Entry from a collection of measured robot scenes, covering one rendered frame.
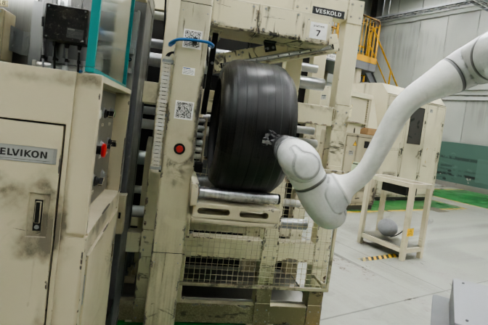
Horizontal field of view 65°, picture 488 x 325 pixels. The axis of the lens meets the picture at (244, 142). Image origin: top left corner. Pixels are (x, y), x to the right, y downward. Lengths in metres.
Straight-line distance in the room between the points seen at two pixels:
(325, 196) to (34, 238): 0.73
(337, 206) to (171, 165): 0.76
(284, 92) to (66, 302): 0.99
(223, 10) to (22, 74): 1.17
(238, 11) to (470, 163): 11.99
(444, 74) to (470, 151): 12.37
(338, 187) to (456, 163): 12.60
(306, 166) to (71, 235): 0.59
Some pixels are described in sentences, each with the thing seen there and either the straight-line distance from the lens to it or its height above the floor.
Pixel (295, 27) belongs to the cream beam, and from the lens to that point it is 1.99.
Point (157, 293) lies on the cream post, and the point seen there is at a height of 0.45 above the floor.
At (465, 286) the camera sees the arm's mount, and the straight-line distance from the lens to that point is 1.58.
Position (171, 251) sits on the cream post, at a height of 0.63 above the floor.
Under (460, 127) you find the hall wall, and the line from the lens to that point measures 13.78.
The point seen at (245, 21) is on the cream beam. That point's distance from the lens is 1.93.
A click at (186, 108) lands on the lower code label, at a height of 1.23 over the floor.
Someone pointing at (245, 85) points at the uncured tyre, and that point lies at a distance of 1.47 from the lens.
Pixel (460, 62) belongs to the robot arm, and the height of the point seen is 1.43.
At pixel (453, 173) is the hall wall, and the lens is 13.70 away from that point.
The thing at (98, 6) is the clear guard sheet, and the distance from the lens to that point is 0.95.
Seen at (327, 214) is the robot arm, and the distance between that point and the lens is 1.12.
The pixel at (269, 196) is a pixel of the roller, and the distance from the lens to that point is 1.60.
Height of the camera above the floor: 1.20
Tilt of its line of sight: 3 degrees down
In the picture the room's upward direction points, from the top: 7 degrees clockwise
